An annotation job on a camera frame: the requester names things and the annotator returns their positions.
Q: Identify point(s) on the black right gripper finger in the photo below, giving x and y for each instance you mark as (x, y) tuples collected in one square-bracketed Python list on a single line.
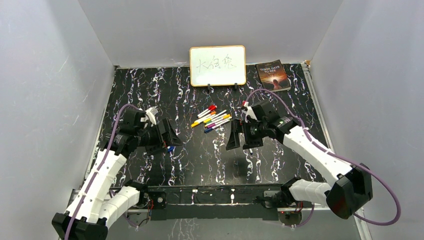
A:
[(248, 146), (234, 137)]

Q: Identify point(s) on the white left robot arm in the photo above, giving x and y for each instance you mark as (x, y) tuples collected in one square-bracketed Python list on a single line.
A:
[(96, 207)]

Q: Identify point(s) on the dark paperback book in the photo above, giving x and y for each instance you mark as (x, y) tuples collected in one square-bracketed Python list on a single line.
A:
[(273, 76)]

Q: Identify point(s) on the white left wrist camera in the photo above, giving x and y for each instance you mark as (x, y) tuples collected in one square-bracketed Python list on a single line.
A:
[(150, 115)]

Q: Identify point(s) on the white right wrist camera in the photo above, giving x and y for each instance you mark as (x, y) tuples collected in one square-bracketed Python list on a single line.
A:
[(247, 110)]

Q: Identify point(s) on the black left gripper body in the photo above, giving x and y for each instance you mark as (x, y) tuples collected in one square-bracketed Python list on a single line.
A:
[(150, 137)]

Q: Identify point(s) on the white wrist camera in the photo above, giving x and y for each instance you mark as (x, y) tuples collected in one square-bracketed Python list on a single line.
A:
[(150, 115), (247, 110)]

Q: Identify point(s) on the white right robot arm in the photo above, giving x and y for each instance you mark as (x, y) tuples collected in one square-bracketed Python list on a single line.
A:
[(345, 187)]

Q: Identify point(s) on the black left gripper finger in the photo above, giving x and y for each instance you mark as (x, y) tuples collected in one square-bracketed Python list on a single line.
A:
[(168, 132), (172, 140)]

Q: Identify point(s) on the aluminium frame rail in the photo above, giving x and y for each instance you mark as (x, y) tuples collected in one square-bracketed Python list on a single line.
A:
[(342, 202)]

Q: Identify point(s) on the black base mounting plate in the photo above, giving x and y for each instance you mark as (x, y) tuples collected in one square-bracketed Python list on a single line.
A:
[(242, 201)]

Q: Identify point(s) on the small whiteboard with writing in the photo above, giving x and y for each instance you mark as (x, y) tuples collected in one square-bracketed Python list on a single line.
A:
[(217, 65)]

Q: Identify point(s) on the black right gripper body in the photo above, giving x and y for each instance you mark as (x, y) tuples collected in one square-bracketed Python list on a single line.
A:
[(253, 131)]

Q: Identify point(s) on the yellow cap marker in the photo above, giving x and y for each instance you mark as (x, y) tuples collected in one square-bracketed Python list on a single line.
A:
[(197, 123)]

